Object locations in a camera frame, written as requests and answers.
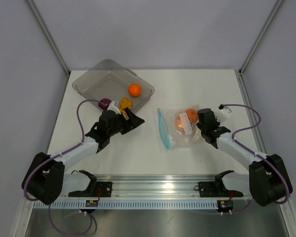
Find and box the fake fried chicken piece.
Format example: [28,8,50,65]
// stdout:
[120,97,133,110]

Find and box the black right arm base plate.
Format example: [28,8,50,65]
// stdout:
[194,181,244,198]

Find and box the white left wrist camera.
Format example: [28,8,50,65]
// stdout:
[107,101,121,115]

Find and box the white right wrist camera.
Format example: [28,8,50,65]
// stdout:
[214,105,232,123]

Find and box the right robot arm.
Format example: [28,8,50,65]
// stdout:
[197,104,293,206]

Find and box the orange fake pumpkin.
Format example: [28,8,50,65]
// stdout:
[185,109,198,123]

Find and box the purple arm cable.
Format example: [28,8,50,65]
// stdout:
[194,103,294,215]
[23,99,107,234]

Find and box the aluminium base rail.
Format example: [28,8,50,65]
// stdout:
[58,174,215,199]

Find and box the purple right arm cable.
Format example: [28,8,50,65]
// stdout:
[194,103,294,215]

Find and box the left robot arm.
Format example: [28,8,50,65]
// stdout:
[21,109,145,205]

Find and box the aluminium frame rail right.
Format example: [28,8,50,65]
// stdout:
[235,70,267,153]

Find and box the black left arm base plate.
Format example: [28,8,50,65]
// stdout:
[68,181,113,198]

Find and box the purple fake onion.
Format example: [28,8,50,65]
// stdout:
[98,98,112,111]

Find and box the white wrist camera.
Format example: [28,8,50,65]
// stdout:
[214,105,232,123]
[107,101,121,115]

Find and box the smoky clear plastic bin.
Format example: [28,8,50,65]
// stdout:
[72,59,154,113]

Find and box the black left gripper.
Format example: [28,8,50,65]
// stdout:
[108,108,144,137]

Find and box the fake peach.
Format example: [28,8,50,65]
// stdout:
[176,115,185,132]

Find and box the clear zip top bag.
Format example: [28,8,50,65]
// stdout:
[157,105,201,150]

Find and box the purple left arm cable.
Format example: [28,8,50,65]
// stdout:
[23,99,107,234]

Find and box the orange fake orange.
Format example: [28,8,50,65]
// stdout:
[128,83,142,97]

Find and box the white slotted cable duct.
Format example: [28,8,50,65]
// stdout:
[34,199,218,210]

